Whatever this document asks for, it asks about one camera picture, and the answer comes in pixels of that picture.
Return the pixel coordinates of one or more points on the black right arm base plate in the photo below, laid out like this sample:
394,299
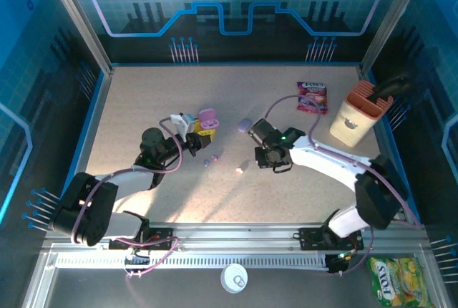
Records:
309,240

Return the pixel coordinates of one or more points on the white pull tab can lid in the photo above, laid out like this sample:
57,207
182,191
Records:
234,278

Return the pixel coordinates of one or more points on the aluminium mounting rail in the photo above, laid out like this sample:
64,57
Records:
232,234

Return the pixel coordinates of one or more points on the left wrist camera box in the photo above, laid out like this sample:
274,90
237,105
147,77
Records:
180,121

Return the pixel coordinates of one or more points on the mauve purple earbud charging case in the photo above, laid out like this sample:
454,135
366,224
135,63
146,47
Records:
208,116

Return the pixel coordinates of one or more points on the lavender blue earbud charging case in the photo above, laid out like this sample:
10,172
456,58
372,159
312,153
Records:
244,124

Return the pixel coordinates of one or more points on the aluminium side rail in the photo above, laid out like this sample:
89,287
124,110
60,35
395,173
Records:
385,143
100,107

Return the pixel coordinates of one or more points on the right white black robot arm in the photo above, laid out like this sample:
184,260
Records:
329,164

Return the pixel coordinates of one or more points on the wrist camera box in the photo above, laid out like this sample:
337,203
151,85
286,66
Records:
259,130
180,121

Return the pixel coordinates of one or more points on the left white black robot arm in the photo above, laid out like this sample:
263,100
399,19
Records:
89,207

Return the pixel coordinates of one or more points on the cream terracotta knife block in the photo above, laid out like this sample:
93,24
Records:
352,121

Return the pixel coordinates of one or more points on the purple candy bag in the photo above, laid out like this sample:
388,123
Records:
312,89

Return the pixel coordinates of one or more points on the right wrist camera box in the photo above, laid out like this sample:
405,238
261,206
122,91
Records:
259,130

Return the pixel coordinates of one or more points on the green yellow candy bag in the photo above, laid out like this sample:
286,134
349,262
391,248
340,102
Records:
397,281

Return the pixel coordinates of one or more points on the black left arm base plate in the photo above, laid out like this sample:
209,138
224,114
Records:
166,241

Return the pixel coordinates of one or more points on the aluminium frame post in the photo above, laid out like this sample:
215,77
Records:
80,18
392,18

